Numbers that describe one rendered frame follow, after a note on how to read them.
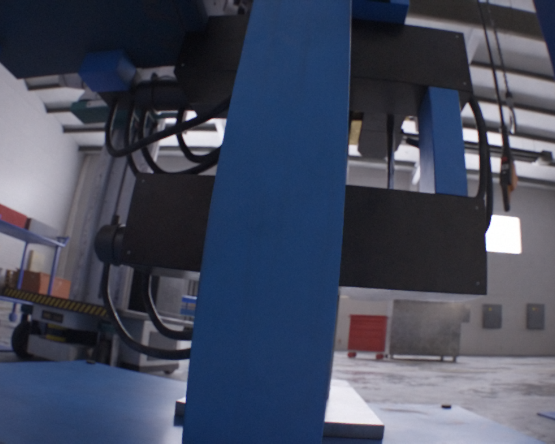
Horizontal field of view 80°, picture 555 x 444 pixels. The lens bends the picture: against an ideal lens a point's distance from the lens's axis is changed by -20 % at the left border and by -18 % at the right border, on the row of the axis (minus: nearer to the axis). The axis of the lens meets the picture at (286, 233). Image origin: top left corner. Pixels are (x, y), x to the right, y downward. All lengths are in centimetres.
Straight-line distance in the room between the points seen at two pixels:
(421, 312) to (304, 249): 842
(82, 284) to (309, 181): 168
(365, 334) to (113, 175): 673
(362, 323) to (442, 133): 745
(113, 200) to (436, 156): 169
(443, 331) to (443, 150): 821
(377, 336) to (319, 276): 764
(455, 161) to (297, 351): 54
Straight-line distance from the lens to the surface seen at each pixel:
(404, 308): 885
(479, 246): 82
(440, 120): 91
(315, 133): 57
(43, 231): 401
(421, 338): 888
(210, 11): 113
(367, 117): 113
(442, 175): 84
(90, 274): 212
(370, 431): 77
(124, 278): 195
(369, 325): 818
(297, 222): 52
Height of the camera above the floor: 30
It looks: 15 degrees up
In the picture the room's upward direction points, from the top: 6 degrees clockwise
